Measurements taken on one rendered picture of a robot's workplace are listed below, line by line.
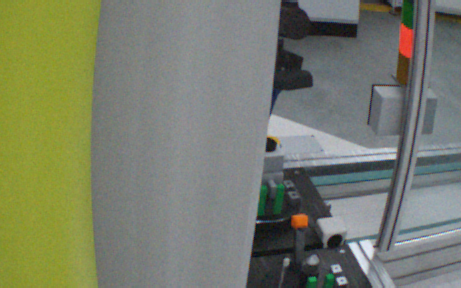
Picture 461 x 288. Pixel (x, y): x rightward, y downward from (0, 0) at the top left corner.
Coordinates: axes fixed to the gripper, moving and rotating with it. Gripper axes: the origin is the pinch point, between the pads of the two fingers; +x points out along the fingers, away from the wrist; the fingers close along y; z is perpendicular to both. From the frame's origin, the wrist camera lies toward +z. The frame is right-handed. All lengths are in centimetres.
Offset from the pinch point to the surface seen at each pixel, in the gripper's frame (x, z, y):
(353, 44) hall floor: 36, 258, 221
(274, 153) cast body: 6.0, -3.9, -7.1
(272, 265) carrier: 20.8, -11.4, -15.5
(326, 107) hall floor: 55, 185, 173
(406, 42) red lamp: -14.5, 5.1, -29.7
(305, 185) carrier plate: 15.3, 8.7, -0.8
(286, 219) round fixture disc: 16.6, -3.1, -9.1
